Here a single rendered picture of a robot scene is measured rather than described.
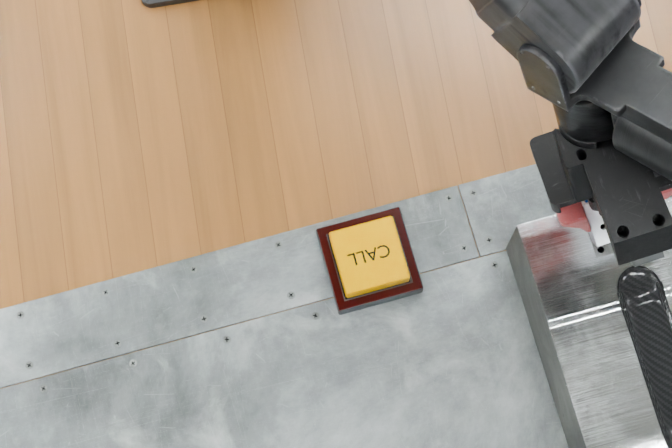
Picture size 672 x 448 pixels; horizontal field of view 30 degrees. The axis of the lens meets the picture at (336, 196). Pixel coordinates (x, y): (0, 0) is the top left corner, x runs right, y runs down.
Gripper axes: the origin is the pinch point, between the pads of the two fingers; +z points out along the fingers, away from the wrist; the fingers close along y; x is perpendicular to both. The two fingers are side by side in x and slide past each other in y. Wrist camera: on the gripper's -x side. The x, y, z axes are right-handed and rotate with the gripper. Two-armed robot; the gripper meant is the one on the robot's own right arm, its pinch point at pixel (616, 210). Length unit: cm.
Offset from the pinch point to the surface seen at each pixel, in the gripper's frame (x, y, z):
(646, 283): -3.6, 0.7, 7.0
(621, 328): -6.7, -2.6, 7.4
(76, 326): 7.2, -49.0, 2.3
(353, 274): 4.6, -23.2, 4.5
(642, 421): -13.9, -3.4, 10.2
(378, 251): 6.1, -20.5, 4.5
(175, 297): 7.9, -39.7, 4.0
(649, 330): -7.1, -0.4, 8.6
